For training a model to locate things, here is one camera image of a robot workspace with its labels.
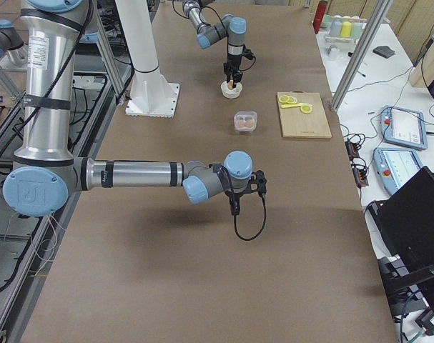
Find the teach pendant, near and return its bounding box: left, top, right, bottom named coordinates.
left=373, top=148, right=423, bottom=195

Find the black power strip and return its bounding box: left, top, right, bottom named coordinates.
left=345, top=140, right=368, bottom=189

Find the teach pendant, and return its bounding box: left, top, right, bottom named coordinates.
left=373, top=148, right=423, bottom=195
left=380, top=105, right=428, bottom=150

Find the white ceramic bowl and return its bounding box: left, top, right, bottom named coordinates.
left=220, top=81, right=242, bottom=99

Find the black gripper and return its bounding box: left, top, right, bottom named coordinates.
left=223, top=54, right=255, bottom=87

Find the lemon slice, top of stack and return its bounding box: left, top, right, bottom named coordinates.
left=279, top=95, right=290, bottom=103

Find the white egg box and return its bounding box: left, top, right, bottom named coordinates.
left=234, top=111, right=257, bottom=133

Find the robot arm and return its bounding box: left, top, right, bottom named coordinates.
left=176, top=1, right=256, bottom=94
left=2, top=1, right=255, bottom=217

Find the teach pendant, far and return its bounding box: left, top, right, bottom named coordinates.
left=380, top=105, right=428, bottom=150

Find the bamboo cutting board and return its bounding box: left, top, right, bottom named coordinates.
left=277, top=91, right=332, bottom=139

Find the black laptop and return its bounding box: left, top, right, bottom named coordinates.
left=368, top=166, right=434, bottom=313

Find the red bottle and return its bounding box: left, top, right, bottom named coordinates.
left=312, top=0, right=327, bottom=34

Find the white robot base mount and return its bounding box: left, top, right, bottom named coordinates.
left=116, top=0, right=180, bottom=118

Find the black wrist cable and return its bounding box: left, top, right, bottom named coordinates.
left=237, top=45, right=257, bottom=71

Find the aluminium frame post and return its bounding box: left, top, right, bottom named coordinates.
left=330, top=0, right=393, bottom=113

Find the black looped camera cable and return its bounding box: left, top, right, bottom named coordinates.
left=233, top=194, right=267, bottom=241

